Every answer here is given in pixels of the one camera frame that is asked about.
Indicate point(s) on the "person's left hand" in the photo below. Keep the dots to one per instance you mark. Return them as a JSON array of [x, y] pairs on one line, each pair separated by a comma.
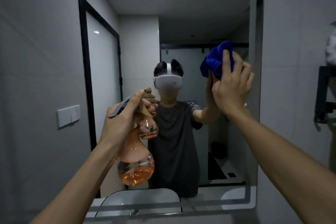
[[118, 126]]

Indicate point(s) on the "person's right hand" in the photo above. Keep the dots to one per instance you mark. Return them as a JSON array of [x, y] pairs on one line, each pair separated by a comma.
[[233, 92]]

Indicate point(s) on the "blue cloth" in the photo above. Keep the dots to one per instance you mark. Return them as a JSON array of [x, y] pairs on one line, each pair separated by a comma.
[[212, 61]]

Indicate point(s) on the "orange spray bottle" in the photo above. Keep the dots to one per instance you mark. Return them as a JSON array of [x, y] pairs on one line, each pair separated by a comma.
[[135, 171]]

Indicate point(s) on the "rectangular wall mirror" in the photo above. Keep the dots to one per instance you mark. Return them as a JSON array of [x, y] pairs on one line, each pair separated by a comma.
[[139, 42]]

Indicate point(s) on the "person's left forearm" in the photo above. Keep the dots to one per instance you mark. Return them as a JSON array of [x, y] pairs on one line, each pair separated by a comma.
[[78, 187]]

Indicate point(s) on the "person's right forearm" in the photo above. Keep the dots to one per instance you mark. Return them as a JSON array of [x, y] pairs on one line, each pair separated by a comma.
[[288, 168]]

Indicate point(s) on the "black towel rack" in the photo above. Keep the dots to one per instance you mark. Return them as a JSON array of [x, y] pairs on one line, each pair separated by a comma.
[[321, 87]]

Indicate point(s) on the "folded white towel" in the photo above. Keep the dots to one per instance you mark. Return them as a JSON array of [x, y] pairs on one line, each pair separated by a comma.
[[331, 48]]

